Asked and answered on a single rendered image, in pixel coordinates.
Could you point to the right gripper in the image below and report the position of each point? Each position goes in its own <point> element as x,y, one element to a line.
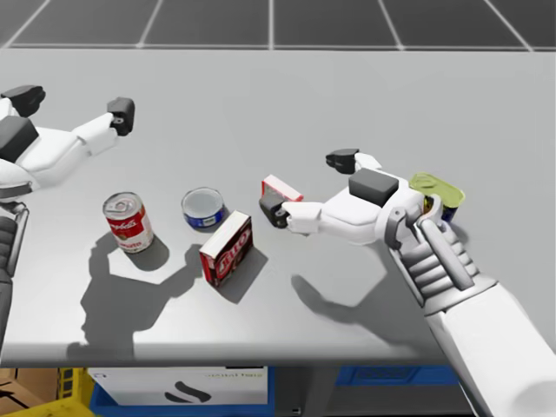
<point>360,217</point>

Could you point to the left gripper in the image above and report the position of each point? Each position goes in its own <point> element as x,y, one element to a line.
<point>48,152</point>

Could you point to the small red carton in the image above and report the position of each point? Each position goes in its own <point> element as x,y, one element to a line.
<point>283,187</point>

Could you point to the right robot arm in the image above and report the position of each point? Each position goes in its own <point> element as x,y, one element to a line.
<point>482,330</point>

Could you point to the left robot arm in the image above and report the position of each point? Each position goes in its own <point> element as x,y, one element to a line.
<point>9,234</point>

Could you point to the blue box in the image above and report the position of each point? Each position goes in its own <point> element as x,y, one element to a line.
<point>271,391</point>
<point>391,374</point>

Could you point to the white box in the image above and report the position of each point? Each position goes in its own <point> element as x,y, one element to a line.
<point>139,384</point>

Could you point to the brown box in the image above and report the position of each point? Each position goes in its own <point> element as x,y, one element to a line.
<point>26,386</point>

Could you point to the red and white carton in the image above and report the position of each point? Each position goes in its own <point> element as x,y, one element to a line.
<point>228,249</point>

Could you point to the blue flat can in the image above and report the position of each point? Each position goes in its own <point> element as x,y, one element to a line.
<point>202,208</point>

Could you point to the green and blue rectangular can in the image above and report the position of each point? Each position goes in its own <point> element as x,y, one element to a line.
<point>438,189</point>

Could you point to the red and white can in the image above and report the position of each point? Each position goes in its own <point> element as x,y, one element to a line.
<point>129,223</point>

